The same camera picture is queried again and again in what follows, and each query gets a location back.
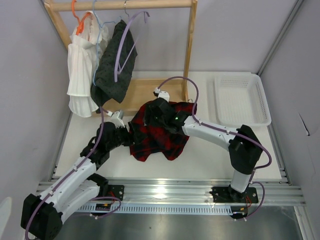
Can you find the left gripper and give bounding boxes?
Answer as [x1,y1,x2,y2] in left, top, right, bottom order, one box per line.
[107,121,147,151]

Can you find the red plaid skirt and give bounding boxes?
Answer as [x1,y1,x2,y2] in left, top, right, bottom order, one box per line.
[129,101,189,162]

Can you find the lilac plastic hanger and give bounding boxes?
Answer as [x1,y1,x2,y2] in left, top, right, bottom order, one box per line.
[113,10,150,83]

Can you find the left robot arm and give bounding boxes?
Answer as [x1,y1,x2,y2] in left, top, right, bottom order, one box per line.
[20,121,147,240]

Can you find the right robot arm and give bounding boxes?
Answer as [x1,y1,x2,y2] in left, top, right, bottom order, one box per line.
[144,98,263,203]

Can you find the light blue hanger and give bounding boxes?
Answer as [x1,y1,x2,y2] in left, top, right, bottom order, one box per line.
[92,0,117,86]

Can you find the orange hanger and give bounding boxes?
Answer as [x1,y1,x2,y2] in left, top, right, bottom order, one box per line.
[71,0,92,36]

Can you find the wooden clothes rack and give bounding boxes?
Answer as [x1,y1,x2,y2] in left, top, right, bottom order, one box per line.
[44,0,198,116]

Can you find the dark dotted garment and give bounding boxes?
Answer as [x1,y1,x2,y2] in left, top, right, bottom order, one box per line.
[90,20,138,107]

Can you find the white plastic basket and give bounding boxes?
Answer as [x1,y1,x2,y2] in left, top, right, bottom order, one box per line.
[213,72,272,127]

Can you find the white pleated garment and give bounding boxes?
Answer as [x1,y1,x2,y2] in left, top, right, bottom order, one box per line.
[67,11,110,118]

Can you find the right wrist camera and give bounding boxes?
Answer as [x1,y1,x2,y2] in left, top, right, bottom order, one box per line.
[153,87,170,102]

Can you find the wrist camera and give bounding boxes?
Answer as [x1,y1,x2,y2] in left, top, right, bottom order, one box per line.
[109,110,125,128]
[153,87,170,102]

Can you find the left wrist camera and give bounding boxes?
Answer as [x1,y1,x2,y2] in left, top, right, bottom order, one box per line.
[109,110,125,128]

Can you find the aluminium mounting rail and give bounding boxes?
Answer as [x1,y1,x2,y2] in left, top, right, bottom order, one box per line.
[109,177,306,206]

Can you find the slotted cable duct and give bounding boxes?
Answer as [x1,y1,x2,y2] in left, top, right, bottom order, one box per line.
[77,203,233,216]

